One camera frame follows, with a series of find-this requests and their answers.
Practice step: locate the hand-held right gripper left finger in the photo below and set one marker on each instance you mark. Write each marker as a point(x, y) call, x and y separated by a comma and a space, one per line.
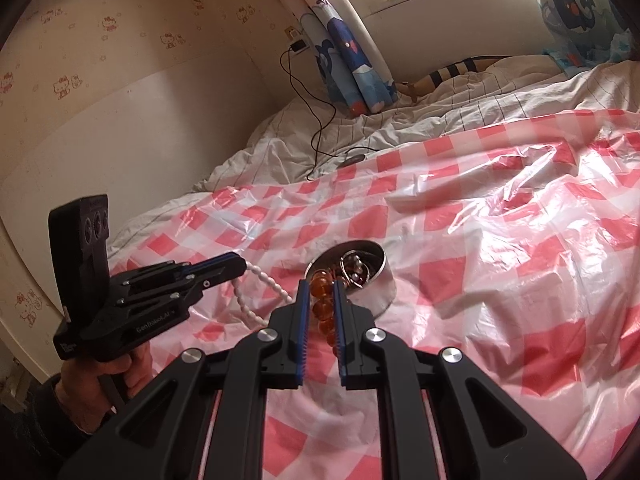
point(301, 325)

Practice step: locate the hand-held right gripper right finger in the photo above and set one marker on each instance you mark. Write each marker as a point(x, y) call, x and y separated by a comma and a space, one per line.
point(340, 330)

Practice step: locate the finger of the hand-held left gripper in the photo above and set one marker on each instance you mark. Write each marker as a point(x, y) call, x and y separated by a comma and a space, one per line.
point(175, 294)
point(215, 266)

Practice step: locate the round metal tin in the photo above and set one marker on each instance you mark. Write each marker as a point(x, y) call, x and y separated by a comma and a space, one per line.
point(381, 291)

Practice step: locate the silver bangle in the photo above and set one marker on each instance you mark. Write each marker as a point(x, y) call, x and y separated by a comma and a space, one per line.
point(345, 266)

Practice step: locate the person's left forearm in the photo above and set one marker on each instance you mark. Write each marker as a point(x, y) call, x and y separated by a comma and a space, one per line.
point(30, 440)

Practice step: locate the person's left hand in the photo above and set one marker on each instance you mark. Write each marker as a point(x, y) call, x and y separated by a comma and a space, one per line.
point(80, 392)

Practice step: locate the cream headboard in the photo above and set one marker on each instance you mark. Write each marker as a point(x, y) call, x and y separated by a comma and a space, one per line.
point(150, 135)

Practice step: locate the red checked plastic sheet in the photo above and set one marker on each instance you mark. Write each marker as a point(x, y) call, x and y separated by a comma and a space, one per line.
point(500, 260)

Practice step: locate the white striped quilt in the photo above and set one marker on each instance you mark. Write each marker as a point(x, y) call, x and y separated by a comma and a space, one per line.
point(450, 110)

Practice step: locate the blue cartoon curtain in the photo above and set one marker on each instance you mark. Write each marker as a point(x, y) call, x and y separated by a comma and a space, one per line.
point(350, 60)

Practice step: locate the striped plush toy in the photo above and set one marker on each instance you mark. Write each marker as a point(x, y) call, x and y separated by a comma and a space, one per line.
point(440, 77)

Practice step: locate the cartoon print pillow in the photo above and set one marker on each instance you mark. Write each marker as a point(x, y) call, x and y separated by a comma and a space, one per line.
point(575, 10)

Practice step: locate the wall charger plug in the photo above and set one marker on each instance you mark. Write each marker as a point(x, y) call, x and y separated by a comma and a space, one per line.
point(299, 45)

